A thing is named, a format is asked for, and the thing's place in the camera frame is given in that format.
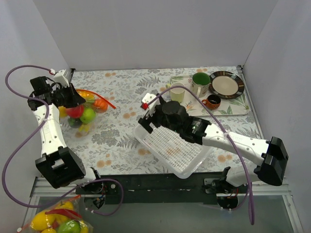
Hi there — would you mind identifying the striped rim plate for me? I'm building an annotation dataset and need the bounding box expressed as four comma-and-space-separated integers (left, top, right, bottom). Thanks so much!
209, 71, 245, 100

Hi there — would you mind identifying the green inside floral mug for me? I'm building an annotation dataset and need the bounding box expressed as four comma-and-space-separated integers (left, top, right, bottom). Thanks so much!
190, 72, 210, 98

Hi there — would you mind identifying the aluminium front rail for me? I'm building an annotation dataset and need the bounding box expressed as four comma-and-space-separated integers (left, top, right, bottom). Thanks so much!
30, 178, 292, 198

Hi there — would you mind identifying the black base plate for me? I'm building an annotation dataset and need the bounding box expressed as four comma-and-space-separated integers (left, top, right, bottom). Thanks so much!
74, 167, 248, 205

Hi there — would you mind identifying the white plastic basket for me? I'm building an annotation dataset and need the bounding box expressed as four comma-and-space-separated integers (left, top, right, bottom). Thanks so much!
133, 124, 212, 179

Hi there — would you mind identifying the cream mug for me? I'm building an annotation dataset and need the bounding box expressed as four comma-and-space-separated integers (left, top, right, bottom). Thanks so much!
166, 82, 185, 103

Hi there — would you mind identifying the floral table mat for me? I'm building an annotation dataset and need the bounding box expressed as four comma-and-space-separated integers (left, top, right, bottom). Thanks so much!
47, 66, 272, 174

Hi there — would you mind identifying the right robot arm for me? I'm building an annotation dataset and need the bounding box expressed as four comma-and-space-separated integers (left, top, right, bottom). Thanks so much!
138, 99, 289, 193

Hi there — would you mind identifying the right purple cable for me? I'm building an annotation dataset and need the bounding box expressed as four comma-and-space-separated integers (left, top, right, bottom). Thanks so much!
142, 86, 256, 226

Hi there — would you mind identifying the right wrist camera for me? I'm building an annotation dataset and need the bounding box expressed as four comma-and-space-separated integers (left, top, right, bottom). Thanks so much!
141, 93, 160, 116

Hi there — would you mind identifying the zip bag of fake fruit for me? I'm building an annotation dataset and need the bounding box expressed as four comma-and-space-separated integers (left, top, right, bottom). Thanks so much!
58, 89, 116, 137

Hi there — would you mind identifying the purple cable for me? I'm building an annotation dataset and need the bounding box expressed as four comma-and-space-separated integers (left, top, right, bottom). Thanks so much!
1, 65, 124, 216
142, 86, 256, 226

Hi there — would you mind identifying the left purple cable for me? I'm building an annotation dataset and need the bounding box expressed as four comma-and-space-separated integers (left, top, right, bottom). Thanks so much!
1, 65, 124, 216

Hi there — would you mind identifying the small brown cup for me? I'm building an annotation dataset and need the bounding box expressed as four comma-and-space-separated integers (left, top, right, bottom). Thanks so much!
202, 94, 221, 110

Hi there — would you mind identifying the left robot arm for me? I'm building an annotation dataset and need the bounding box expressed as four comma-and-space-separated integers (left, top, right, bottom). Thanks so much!
28, 76, 104, 194

